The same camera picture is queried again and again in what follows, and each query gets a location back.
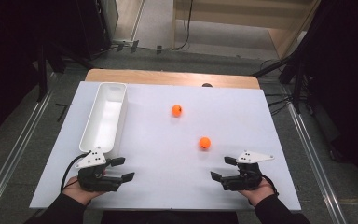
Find person's left hand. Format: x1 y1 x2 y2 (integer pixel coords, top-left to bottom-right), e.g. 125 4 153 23
62 175 107 206

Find white board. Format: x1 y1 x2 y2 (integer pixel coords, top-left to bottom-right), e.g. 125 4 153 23
29 80 302 212

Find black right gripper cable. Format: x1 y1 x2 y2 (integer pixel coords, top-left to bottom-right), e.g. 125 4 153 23
260 173 280 198

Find black cabinet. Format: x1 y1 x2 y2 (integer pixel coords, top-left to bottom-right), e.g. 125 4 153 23
73 0 114 61

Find black hanging cable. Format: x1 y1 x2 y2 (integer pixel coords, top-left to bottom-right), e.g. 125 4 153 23
171 0 195 52

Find black floor cables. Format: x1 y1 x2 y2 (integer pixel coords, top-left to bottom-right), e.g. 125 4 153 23
259 58 294 117

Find person's right hand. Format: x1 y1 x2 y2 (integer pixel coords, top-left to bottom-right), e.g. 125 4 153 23
238 177 276 208

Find orange ball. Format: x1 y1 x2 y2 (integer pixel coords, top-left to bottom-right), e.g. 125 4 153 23
198 136 213 150
171 104 184 119

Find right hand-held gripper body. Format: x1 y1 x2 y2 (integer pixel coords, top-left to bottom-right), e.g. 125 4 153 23
219 150 275 191

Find light wooden furniture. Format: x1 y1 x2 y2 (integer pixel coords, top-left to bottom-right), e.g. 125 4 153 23
172 0 322 60

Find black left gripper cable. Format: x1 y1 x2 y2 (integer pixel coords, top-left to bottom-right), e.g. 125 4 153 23
60 152 90 193

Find white plastic bin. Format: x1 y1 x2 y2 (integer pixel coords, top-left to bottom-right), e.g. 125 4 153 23
78 81 129 161

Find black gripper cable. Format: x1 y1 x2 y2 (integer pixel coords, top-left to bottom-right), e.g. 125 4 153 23
60 152 90 193
260 173 280 198

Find black metal stand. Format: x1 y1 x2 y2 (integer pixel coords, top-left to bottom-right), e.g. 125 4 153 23
251 0 334 115

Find metal floor rail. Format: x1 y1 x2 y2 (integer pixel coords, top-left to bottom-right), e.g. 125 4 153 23
286 102 349 224
0 72 58 217

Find wooden table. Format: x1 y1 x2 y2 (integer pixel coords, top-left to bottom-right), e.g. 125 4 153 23
84 68 261 91

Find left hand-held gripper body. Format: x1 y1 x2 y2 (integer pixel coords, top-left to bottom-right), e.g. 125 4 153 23
75 147 124 192

